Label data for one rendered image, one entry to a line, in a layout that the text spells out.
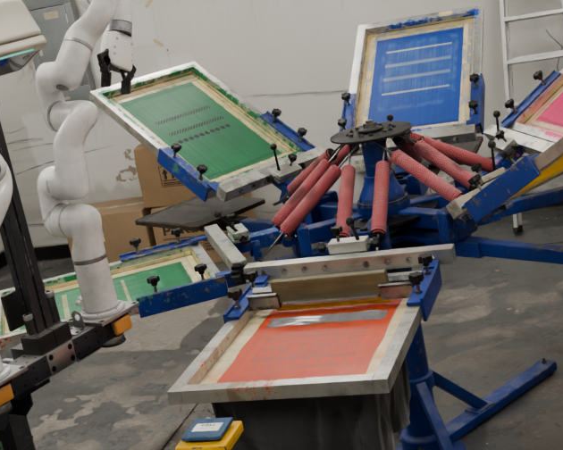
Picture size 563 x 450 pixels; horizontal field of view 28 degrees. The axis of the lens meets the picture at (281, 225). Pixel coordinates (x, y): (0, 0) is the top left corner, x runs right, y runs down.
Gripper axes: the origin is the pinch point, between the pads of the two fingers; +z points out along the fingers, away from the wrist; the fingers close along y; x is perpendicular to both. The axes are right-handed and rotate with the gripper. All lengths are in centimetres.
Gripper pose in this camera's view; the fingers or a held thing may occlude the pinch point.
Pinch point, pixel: (115, 87)
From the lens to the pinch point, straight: 320.4
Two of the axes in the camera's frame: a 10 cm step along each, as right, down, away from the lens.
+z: -0.3, 9.9, -1.2
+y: -4.7, -1.2, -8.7
